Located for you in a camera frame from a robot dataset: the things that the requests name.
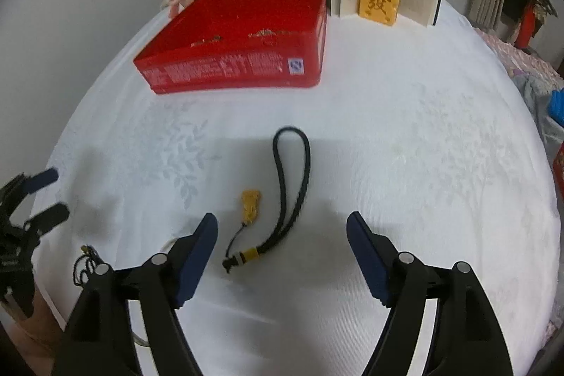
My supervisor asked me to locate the black cord gold charm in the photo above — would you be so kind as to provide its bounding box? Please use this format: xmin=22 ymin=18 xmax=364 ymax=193
xmin=222 ymin=126 xmax=311 ymax=275

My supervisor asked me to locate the person's left forearm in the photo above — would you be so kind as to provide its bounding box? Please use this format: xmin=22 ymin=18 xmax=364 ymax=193
xmin=0 ymin=283 xmax=67 ymax=376

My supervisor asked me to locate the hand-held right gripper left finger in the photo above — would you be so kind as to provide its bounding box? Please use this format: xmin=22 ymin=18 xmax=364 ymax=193
xmin=55 ymin=212 xmax=220 ymax=376

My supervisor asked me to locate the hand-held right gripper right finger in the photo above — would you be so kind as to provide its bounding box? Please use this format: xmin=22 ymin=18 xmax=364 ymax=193
xmin=346 ymin=211 xmax=514 ymax=376

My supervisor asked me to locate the red tin box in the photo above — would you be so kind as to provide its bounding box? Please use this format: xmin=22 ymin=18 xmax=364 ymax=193
xmin=133 ymin=0 xmax=329 ymax=95

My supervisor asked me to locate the small red printed box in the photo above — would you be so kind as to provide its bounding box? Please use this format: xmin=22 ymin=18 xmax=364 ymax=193
xmin=553 ymin=147 xmax=564 ymax=198

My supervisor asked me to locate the pink floral blanket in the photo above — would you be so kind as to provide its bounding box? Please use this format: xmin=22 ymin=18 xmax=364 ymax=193
xmin=476 ymin=28 xmax=564 ymax=95

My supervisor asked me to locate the blue cloth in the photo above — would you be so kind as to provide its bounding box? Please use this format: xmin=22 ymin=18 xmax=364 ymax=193
xmin=548 ymin=90 xmax=564 ymax=119

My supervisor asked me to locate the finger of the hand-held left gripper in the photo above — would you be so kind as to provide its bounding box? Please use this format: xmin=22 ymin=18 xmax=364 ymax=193
xmin=20 ymin=167 xmax=59 ymax=192
xmin=26 ymin=203 xmax=70 ymax=233

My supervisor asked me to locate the black bead necklace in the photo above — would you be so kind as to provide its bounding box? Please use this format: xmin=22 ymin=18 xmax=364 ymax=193
xmin=73 ymin=245 xmax=104 ymax=286

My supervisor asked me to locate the red fire extinguisher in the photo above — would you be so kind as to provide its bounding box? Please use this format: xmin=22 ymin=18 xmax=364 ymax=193
xmin=515 ymin=4 xmax=540 ymax=48

